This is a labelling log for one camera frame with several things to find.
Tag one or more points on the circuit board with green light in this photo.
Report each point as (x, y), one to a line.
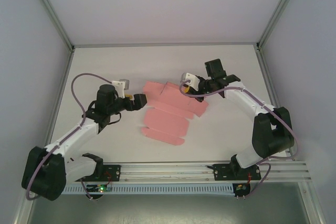
(101, 188)

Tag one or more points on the aluminium frame crossbar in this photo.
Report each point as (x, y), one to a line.
(165, 44)

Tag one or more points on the pink paper box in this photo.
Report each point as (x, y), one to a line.
(162, 121)

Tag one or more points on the black round base disc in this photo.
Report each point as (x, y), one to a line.
(242, 195)
(94, 197)

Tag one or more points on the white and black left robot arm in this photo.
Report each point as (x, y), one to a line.
(78, 132)

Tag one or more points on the small circuit board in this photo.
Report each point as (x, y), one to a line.
(240, 188)

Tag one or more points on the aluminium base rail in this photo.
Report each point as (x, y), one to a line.
(168, 172)

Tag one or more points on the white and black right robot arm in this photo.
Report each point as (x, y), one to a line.
(244, 103)

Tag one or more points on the aluminium frame post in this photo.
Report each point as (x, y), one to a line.
(281, 9)
(50, 9)

